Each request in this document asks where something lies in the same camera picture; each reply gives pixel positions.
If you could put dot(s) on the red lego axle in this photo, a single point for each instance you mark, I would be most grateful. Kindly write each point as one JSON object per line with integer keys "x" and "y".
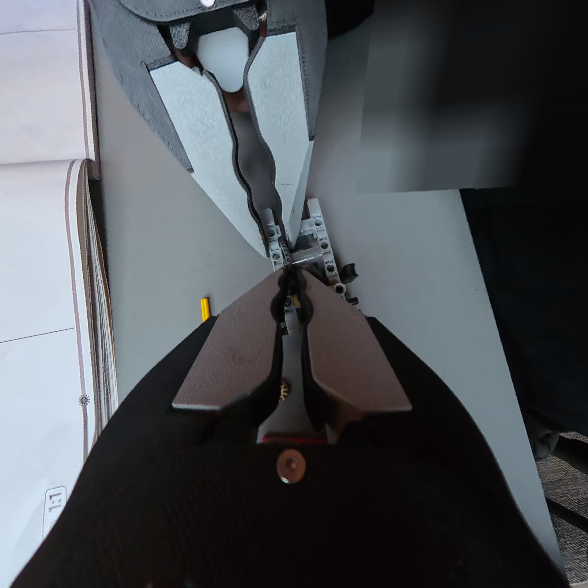
{"x": 294, "y": 439}

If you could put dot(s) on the yellow lego axle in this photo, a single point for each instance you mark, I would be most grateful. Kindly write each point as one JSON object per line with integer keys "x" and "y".
{"x": 204, "y": 308}

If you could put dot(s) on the person's dark clothing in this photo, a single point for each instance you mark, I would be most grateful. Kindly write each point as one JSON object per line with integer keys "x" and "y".
{"x": 528, "y": 298}

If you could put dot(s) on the grey lego frame assembly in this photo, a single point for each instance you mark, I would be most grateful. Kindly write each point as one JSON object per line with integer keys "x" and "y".
{"x": 317, "y": 225}

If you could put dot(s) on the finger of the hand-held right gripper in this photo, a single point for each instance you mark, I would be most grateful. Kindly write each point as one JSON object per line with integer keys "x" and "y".
{"x": 202, "y": 138}
{"x": 285, "y": 101}

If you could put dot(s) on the tan lego bevel gear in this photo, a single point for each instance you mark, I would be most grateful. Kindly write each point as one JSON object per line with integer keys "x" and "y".
{"x": 284, "y": 390}

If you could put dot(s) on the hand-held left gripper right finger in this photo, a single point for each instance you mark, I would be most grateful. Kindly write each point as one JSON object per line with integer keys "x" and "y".
{"x": 353, "y": 363}

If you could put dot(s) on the lego instruction booklet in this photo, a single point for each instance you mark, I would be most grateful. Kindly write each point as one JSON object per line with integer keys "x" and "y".
{"x": 36, "y": 252}

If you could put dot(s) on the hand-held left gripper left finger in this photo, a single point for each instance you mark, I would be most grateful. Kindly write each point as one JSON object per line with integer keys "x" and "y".
{"x": 229, "y": 358}

